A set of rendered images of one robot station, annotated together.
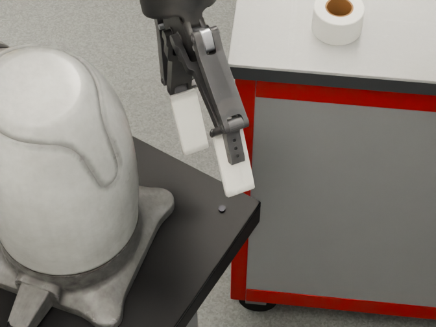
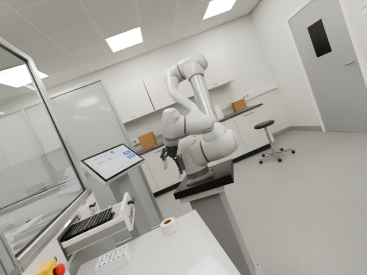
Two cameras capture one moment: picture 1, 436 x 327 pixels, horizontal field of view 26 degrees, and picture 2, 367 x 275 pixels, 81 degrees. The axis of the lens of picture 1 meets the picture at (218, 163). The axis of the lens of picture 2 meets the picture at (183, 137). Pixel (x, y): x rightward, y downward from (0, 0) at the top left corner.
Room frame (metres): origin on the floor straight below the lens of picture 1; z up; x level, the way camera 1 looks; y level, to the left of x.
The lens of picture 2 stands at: (1.90, -0.22, 1.20)
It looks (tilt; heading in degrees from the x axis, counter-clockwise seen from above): 5 degrees down; 164
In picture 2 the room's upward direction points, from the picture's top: 22 degrees counter-clockwise
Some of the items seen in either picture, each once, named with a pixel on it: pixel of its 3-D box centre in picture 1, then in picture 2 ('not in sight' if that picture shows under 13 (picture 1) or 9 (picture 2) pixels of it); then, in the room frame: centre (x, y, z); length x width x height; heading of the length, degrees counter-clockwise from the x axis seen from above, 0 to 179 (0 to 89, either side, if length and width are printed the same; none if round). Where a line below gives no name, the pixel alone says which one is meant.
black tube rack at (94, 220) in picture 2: not in sight; (90, 227); (0.73, -0.51, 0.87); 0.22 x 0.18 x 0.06; 84
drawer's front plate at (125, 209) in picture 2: not in sight; (128, 209); (0.75, -0.31, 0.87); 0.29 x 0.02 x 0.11; 174
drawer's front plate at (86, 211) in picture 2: not in sight; (90, 211); (0.41, -0.55, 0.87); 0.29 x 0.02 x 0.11; 174
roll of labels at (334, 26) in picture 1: (337, 17); (169, 225); (0.95, -0.17, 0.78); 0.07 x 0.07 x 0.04
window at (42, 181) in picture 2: not in sight; (20, 124); (0.68, -0.61, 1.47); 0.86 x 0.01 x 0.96; 174
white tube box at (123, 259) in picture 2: not in sight; (113, 259); (0.98, -0.42, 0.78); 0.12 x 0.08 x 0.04; 82
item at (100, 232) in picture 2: not in sight; (89, 229); (0.73, -0.52, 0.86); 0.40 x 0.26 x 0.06; 84
